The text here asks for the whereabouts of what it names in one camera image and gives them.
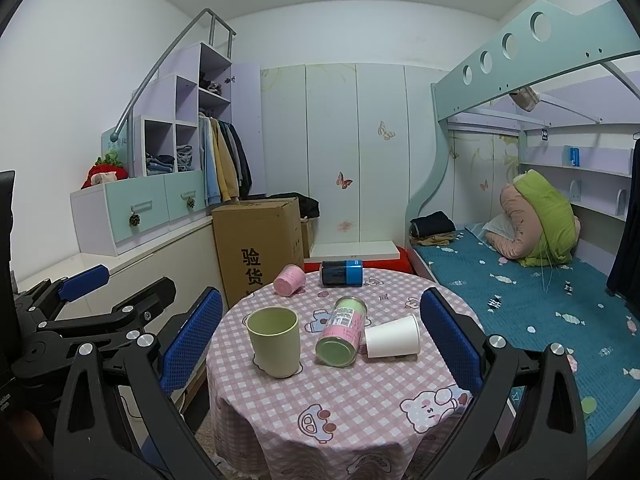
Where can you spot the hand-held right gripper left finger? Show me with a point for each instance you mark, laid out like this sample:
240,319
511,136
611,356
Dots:
192,340

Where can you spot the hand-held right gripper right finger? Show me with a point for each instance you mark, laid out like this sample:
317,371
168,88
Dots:
450,345

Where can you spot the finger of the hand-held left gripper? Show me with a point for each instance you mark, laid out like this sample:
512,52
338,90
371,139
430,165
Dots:
82,281
145,300

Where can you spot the white paper cup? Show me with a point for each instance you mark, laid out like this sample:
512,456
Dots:
392,336

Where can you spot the light green cup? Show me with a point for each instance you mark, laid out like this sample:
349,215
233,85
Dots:
275,347

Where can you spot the pink cup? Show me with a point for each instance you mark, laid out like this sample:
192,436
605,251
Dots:
289,280

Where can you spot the white low cabinet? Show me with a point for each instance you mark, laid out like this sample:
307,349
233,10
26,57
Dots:
150,255

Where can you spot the blue patterned bed sheet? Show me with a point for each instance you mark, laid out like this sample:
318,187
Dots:
525,300

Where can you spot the purple stair storage cabinet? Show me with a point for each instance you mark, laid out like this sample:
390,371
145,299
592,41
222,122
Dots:
150,205

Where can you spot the red stool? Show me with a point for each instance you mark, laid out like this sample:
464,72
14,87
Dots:
404,260

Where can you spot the strawberry plush toy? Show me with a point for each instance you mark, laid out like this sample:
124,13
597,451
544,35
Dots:
102,175

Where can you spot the pink and green can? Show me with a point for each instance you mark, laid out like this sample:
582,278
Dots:
342,330

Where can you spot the large cardboard box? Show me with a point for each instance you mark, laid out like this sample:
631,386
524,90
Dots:
255,240

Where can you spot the pink checkered tablecloth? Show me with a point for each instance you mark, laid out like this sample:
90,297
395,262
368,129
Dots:
350,410

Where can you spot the folded dark clothes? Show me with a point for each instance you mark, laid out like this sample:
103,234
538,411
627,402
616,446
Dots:
432,225

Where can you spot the white pillow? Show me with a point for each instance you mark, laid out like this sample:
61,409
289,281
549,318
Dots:
497,227

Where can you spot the blue and black can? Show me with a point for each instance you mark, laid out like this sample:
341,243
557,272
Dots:
342,273

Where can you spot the white board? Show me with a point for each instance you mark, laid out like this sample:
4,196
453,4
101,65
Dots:
355,249

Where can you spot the folded blue clothes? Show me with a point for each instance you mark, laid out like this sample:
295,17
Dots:
160,165

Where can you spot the light blue hanging shirt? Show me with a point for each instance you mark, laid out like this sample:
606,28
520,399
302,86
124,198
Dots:
208,170

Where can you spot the folded grey clothes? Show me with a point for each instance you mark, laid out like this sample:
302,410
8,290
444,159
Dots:
185,157

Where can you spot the pink quilt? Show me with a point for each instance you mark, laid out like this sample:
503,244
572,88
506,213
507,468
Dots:
512,210

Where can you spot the small cardboard box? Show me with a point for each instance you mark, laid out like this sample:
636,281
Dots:
306,237

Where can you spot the yellow hanging jacket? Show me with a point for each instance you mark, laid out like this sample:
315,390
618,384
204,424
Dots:
225,165

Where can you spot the green quilt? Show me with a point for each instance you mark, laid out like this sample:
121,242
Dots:
545,220

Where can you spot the dark hanging jacket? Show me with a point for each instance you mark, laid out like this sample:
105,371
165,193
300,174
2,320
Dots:
242,160

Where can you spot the black bag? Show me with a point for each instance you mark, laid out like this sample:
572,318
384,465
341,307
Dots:
300,205

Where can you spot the pink butterfly sticker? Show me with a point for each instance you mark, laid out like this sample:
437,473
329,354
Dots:
343,180

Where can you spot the dark hanging cloth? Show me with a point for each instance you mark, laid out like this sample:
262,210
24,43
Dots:
625,230

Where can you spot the grey metal handrail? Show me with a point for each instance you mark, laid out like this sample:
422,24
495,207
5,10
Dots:
150,75

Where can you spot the yellow butterfly sticker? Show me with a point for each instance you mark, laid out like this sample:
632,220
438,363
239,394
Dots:
386,131

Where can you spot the pile of clothes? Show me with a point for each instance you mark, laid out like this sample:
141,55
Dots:
211,85

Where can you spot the blue box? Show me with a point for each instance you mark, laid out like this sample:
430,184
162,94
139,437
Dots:
572,156

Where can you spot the white wardrobe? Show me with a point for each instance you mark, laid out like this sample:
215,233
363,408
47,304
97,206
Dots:
330,125

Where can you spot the hanging grey bag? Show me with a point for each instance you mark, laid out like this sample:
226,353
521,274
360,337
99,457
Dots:
525,99

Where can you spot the white wall shelf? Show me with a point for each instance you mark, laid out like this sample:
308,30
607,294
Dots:
595,170

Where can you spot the teal bunk bed frame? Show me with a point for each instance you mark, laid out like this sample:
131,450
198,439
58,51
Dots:
500,67

